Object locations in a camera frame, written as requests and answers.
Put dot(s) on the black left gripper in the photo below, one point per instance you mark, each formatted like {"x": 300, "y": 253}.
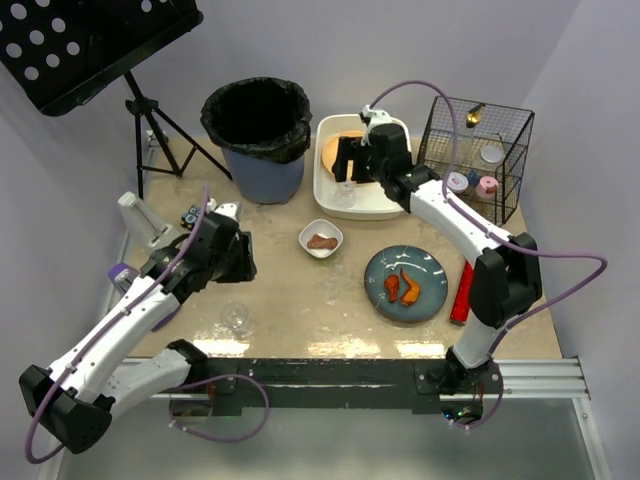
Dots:
{"x": 240, "y": 255}

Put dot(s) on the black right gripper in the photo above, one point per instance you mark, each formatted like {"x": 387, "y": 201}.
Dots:
{"x": 358, "y": 159}

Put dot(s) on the yellow plastic plate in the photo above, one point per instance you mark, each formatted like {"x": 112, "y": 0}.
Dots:
{"x": 328, "y": 154}

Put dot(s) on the clear wine glass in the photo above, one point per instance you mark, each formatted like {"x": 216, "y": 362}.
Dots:
{"x": 235, "y": 316}
{"x": 345, "y": 195}

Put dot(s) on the red label brown jar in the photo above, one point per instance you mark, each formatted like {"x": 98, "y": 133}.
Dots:
{"x": 458, "y": 184}

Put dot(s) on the blue ceramic plate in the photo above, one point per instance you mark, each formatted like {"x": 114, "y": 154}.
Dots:
{"x": 405, "y": 284}

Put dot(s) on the pink lid spice jar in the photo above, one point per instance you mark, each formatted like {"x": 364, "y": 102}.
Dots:
{"x": 486, "y": 189}

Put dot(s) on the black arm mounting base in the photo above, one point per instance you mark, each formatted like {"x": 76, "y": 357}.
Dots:
{"x": 417, "y": 385}

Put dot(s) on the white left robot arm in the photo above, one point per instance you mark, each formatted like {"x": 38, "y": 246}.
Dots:
{"x": 78, "y": 396}

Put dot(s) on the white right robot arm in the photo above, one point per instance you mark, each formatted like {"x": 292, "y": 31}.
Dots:
{"x": 507, "y": 279}

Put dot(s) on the white plastic tub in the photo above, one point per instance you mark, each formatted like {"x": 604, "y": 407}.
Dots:
{"x": 371, "y": 203}

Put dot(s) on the small white green bowl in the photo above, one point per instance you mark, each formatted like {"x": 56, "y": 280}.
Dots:
{"x": 322, "y": 227}

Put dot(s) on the pink meat piece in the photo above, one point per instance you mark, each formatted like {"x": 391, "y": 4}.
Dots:
{"x": 318, "y": 242}

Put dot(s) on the blue owl number magnet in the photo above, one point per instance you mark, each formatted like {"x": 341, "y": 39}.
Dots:
{"x": 190, "y": 217}

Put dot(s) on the blue trash bin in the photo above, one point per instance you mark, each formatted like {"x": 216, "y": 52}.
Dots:
{"x": 263, "y": 181}

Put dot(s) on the black trash bag liner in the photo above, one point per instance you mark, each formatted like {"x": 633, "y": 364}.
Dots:
{"x": 265, "y": 118}

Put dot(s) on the white metronome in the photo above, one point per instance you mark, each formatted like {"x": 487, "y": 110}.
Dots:
{"x": 143, "y": 223}

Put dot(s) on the purple metronome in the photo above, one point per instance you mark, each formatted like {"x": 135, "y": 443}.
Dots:
{"x": 122, "y": 276}

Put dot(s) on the left orange chicken piece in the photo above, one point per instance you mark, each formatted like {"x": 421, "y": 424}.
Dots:
{"x": 392, "y": 285}

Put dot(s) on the orange chicken piece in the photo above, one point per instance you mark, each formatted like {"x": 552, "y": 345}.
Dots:
{"x": 413, "y": 291}
{"x": 392, "y": 285}

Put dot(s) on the right orange chicken piece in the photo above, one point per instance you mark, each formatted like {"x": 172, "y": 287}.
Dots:
{"x": 413, "y": 291}

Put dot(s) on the red glitter tube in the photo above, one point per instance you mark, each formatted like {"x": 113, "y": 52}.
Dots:
{"x": 461, "y": 306}

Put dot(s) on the black music stand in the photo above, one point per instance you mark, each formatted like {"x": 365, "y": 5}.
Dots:
{"x": 63, "y": 53}

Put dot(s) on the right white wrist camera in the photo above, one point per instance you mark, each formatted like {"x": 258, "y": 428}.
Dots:
{"x": 372, "y": 118}

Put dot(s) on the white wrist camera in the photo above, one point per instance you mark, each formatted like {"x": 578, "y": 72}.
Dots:
{"x": 229, "y": 209}
{"x": 372, "y": 118}

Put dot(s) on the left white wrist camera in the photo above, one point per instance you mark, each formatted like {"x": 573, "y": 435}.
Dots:
{"x": 229, "y": 209}

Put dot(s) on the black wire basket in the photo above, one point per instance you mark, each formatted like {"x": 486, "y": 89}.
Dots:
{"x": 508, "y": 128}

